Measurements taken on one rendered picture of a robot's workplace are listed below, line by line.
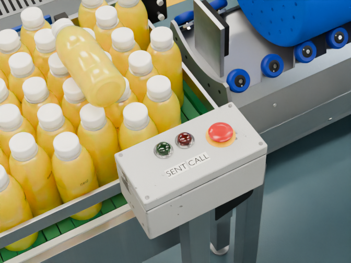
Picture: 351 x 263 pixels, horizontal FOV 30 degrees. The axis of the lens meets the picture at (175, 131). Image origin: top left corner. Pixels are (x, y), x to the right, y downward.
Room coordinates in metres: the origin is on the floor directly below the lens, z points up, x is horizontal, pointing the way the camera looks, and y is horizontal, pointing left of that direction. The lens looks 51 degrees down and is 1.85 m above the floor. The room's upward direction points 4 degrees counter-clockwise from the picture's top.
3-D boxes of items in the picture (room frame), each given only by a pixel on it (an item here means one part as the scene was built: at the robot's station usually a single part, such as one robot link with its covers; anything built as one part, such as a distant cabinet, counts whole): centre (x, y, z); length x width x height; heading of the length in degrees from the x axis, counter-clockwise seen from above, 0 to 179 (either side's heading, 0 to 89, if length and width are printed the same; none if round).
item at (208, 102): (0.89, -0.01, 0.96); 0.40 x 0.01 x 0.03; 25
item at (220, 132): (0.59, -0.07, 1.11); 0.04 x 0.04 x 0.01
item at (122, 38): (0.85, 0.08, 1.07); 0.04 x 0.04 x 0.02
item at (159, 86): (0.73, 0.02, 1.07); 0.04 x 0.04 x 0.02
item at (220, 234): (1.02, -0.11, 0.31); 0.06 x 0.06 x 0.63; 25
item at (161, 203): (0.57, -0.02, 1.05); 0.20 x 0.10 x 0.10; 115
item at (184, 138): (0.59, -0.01, 1.11); 0.02 x 0.02 x 0.01
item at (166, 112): (0.73, 0.02, 0.98); 0.07 x 0.07 x 0.16
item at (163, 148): (0.57, 0.02, 1.11); 0.02 x 0.02 x 0.01
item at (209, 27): (0.92, -0.08, 0.99); 0.10 x 0.02 x 0.12; 25
